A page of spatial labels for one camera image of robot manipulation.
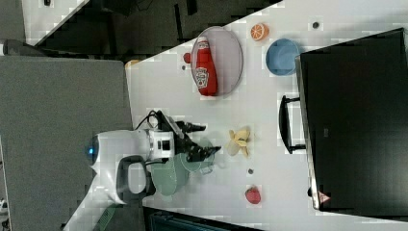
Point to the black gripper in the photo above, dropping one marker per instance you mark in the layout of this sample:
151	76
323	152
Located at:
182	142

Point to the peeled toy banana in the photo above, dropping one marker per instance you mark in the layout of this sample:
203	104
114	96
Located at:
238	142

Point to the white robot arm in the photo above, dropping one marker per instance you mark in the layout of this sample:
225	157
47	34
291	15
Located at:
112	153

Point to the red strawberry toy near oven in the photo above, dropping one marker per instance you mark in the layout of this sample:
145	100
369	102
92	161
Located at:
252	195

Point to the black toaster oven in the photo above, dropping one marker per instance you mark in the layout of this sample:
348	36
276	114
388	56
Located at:
350	118

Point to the green colander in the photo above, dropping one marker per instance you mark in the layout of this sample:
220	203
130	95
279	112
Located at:
170	177

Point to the red ketchup bottle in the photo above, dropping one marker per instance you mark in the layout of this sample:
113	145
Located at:
205	70

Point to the red strawberry toy by plate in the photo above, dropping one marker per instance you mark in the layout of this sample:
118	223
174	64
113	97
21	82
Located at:
187	58

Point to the grey oval plate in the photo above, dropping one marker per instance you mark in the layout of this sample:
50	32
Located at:
227	56

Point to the blue bowl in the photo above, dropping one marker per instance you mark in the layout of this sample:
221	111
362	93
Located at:
280	57

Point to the orange slice toy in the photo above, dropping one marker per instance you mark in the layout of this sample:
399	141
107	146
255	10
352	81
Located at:
259	31

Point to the grey partition panel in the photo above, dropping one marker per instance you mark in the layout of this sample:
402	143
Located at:
50	110

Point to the blue metal frame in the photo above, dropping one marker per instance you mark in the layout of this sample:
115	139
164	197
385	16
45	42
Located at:
161	220

